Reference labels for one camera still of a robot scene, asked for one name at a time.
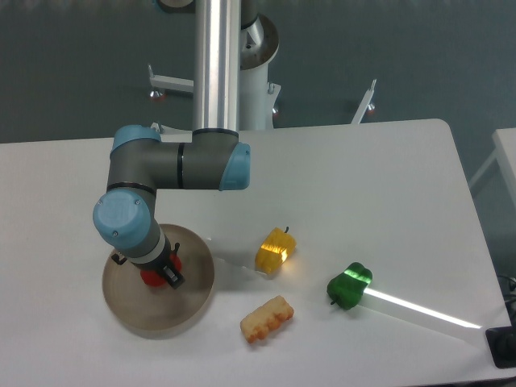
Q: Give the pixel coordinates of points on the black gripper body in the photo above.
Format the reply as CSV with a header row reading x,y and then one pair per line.
x,y
154,259

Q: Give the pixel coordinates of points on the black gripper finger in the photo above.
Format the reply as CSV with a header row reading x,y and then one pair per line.
x,y
172,276

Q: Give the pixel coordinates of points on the red toy pepper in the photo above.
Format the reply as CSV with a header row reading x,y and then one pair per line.
x,y
153,278

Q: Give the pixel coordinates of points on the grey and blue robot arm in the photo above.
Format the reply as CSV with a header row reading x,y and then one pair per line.
x,y
141,163

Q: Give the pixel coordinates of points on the beige round plate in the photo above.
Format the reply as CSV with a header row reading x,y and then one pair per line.
x,y
155,312

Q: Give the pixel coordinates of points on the yellow toy pepper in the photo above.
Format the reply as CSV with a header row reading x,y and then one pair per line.
x,y
274,251

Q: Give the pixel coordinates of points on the green toy pepper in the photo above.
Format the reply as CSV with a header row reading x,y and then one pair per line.
x,y
347,289

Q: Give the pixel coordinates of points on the orange toy corn piece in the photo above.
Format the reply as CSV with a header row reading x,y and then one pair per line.
x,y
266,318

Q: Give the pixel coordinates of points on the black box at table edge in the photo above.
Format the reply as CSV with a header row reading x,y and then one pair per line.
x,y
501,341

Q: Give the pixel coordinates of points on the white side table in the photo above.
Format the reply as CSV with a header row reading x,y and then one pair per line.
x,y
501,159

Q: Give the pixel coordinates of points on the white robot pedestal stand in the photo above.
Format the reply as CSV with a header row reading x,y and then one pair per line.
x,y
257,95

